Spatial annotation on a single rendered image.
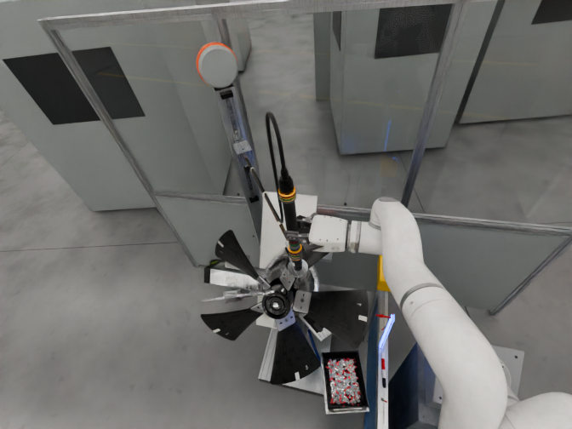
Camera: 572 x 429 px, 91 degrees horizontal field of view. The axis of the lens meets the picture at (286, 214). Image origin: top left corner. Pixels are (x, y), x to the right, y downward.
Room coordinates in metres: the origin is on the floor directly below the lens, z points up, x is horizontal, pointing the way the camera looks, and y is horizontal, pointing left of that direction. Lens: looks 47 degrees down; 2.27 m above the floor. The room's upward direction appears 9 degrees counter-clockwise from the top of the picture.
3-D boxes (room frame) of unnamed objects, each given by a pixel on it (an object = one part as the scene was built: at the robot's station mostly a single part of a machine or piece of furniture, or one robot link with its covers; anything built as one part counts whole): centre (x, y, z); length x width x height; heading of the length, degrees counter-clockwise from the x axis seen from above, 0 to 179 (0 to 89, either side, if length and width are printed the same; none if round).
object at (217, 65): (1.21, 0.18, 1.88); 0.17 x 0.15 x 0.16; 70
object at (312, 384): (0.75, 0.05, 0.04); 0.62 x 0.46 x 0.08; 160
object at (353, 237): (0.46, -0.17, 1.65); 0.09 x 0.03 x 0.08; 160
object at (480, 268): (1.19, -0.26, 0.50); 2.59 x 0.03 x 0.91; 70
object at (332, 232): (0.48, -0.12, 1.65); 0.11 x 0.10 x 0.07; 70
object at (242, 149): (1.12, 0.15, 1.53); 0.10 x 0.07 x 0.08; 15
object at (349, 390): (0.29, -0.14, 0.83); 0.19 x 0.14 x 0.04; 175
